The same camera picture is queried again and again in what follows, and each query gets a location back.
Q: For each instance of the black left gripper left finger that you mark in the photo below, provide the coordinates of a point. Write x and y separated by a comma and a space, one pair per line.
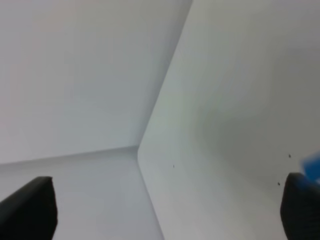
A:
31, 212

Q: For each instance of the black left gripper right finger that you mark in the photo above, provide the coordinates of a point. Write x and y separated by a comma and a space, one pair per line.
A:
300, 208

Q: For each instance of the blue zipper slider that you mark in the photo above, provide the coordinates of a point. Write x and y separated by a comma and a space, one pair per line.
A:
311, 168

